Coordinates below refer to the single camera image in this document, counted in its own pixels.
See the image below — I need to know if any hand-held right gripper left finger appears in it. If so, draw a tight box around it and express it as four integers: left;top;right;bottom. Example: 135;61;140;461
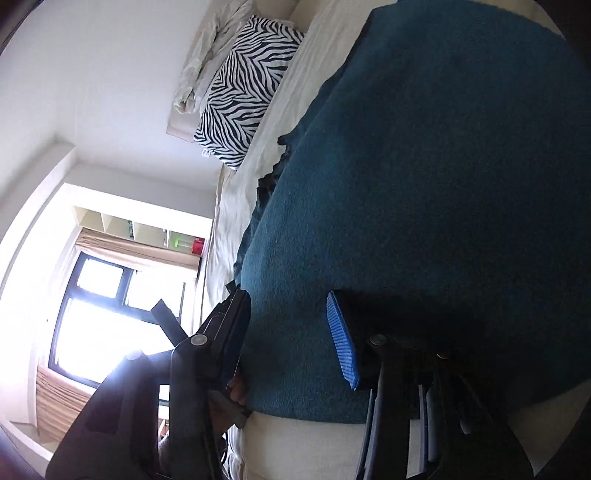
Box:
45;288;252;480

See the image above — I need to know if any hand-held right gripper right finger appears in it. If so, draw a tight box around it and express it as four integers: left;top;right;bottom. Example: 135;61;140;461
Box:
326;290;536;480

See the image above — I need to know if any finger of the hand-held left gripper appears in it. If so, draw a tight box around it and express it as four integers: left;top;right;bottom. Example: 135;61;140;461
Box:
150;299;185;346

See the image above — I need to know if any dark teal knit sweater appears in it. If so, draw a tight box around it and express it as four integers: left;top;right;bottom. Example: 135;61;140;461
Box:
233;0;591;424

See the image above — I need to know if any black framed window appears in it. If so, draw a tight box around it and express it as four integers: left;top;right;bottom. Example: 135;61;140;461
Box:
48;251;186;389

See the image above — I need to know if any beige curtain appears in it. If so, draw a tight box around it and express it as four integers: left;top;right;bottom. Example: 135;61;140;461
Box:
34;364;94;444
76;228;200;269

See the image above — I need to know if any white open shelf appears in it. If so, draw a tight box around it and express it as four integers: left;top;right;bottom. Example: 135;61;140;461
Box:
74;205;206;258

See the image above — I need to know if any bed with beige sheet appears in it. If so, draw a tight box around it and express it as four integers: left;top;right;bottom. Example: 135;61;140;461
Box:
203;0;583;480

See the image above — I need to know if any zebra print pillow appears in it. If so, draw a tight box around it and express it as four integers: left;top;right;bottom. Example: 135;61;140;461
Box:
193;15;305;171

